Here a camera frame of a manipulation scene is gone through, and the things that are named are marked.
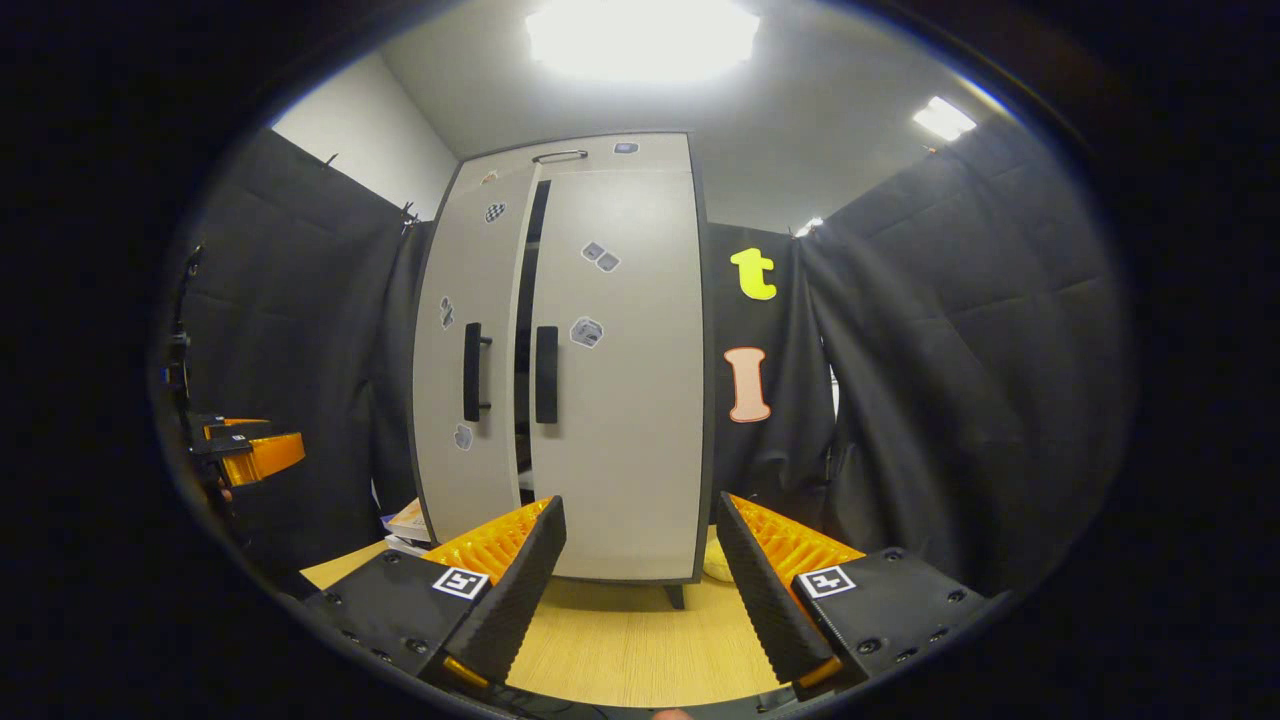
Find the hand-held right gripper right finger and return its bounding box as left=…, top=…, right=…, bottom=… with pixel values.
left=717, top=492, right=1001, bottom=706

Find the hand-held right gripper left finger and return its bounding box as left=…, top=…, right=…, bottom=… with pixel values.
left=300, top=495, right=568, bottom=701

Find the white shoe cabinet door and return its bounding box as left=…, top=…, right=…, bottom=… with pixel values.
left=528, top=168, right=706, bottom=581
left=412, top=165, right=541, bottom=546

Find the white grey shoe cabinet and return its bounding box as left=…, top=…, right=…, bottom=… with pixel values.
left=408, top=132, right=716, bottom=609

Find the white booklet stack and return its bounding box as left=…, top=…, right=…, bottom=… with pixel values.
left=383, top=497, right=434, bottom=558

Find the large ceiling light panel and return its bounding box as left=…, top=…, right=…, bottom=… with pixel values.
left=525, top=0, right=761, bottom=83

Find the black door handle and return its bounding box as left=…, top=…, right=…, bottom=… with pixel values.
left=535, top=326, right=560, bottom=425
left=462, top=322, right=493, bottom=423

